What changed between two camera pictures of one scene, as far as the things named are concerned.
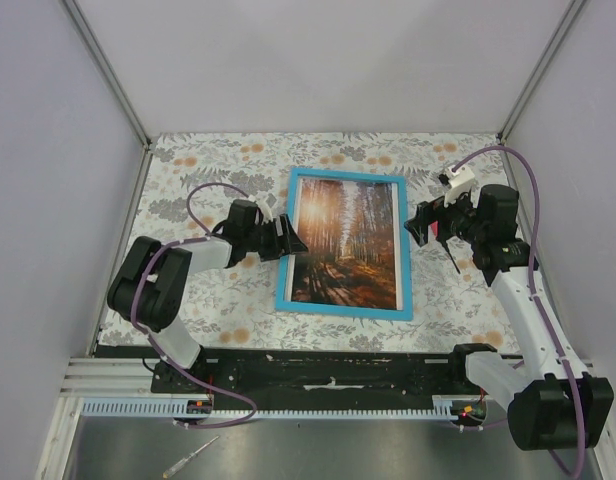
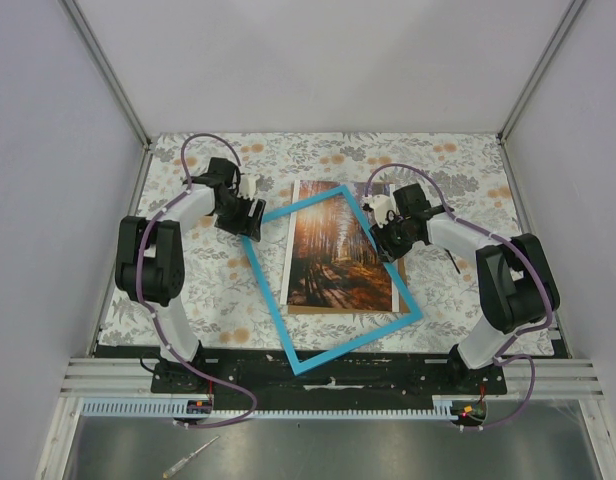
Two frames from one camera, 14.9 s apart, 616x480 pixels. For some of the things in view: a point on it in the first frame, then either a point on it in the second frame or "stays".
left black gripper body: (264, 240) → (235, 216)
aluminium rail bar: (110, 377) stays
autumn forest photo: (351, 231) stays
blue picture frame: (347, 310) → (327, 355)
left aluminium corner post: (115, 84) stays
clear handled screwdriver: (188, 458) stays
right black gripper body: (456, 219) → (393, 238)
